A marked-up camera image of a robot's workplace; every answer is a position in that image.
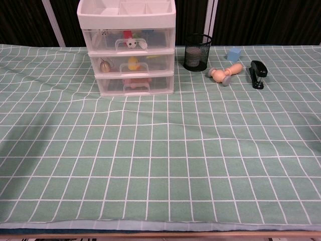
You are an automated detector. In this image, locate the clear drawer with snack packet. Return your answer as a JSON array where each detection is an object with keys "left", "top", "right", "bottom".
[{"left": 89, "top": 53, "right": 175, "bottom": 75}]

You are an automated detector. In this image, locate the green checkered tablecloth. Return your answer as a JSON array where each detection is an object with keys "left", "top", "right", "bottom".
[{"left": 0, "top": 44, "right": 321, "bottom": 231}]

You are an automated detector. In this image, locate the white frame post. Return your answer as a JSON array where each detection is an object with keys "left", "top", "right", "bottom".
[
  {"left": 41, "top": 0, "right": 66, "bottom": 47},
  {"left": 204, "top": 0, "right": 218, "bottom": 46}
]

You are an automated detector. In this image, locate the blue foam cube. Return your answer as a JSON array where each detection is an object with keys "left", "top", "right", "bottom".
[{"left": 227, "top": 47, "right": 242, "bottom": 62}]

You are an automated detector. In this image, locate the grey tape roll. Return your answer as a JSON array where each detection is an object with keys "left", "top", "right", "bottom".
[{"left": 188, "top": 46, "right": 203, "bottom": 67}]

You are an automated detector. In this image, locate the white plastic drawer organizer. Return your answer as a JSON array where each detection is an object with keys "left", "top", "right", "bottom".
[{"left": 76, "top": 0, "right": 176, "bottom": 97}]

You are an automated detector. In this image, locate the small yellow toy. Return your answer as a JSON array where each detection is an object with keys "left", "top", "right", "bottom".
[{"left": 127, "top": 56, "right": 140, "bottom": 71}]

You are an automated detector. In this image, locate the pink toy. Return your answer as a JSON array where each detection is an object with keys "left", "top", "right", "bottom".
[{"left": 122, "top": 77, "right": 152, "bottom": 88}]

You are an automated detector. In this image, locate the gold bell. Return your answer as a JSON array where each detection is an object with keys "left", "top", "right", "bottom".
[{"left": 99, "top": 58, "right": 111, "bottom": 73}]

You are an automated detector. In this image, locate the wooden toy hammer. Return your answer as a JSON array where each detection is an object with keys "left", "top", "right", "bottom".
[{"left": 207, "top": 63, "right": 244, "bottom": 87}]

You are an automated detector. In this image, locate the clear drawer with soccer ball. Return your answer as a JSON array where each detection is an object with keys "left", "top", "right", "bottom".
[{"left": 82, "top": 28, "right": 176, "bottom": 53}]

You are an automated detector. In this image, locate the black stapler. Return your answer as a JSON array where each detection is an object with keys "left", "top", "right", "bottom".
[{"left": 248, "top": 60, "right": 268, "bottom": 90}]

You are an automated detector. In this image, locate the black mesh pen cup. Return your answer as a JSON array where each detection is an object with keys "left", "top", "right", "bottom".
[{"left": 183, "top": 33, "right": 213, "bottom": 72}]

